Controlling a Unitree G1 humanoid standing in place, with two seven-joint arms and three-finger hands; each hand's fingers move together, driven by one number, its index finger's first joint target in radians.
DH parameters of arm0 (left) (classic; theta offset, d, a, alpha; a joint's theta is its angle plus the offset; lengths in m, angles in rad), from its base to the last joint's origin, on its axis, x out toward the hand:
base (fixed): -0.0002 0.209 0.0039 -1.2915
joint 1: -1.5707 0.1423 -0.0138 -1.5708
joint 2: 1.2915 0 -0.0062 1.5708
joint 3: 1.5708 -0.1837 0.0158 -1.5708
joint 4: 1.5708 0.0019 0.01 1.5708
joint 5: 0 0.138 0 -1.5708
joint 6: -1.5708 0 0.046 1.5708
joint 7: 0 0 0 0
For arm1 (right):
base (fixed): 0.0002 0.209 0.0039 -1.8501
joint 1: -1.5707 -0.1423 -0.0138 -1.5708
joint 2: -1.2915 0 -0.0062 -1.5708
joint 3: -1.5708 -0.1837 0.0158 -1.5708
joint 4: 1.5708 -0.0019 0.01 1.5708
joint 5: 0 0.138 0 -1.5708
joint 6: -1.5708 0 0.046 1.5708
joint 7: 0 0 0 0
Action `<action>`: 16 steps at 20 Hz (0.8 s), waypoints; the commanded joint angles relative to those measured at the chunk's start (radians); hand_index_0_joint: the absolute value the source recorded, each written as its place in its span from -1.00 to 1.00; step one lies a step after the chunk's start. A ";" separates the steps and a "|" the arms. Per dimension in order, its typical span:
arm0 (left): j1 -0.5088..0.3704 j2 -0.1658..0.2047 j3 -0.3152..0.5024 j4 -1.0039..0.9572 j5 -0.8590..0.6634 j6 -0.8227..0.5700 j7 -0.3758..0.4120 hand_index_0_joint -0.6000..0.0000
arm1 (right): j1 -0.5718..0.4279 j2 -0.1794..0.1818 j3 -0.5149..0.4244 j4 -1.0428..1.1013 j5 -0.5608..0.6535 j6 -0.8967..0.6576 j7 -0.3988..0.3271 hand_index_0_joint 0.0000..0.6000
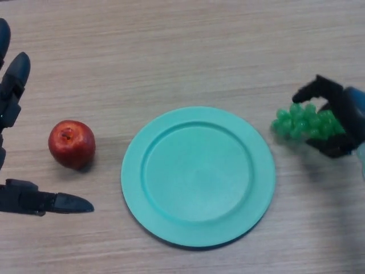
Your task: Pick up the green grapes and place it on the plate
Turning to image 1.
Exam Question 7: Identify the green grapes bunch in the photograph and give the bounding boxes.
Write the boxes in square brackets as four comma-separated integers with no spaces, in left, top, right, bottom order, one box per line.
[270,103,346,141]

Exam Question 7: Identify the green round plate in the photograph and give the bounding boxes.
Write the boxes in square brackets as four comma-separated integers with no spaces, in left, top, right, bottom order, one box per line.
[120,106,277,251]

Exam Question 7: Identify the red apple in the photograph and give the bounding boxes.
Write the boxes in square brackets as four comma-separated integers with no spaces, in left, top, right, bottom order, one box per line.
[47,120,96,171]

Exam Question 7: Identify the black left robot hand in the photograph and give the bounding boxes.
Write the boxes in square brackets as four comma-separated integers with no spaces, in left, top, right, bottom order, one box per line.
[0,18,95,217]

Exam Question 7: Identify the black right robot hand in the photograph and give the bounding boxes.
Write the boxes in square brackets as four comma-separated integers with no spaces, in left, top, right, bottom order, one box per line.
[291,74,365,159]

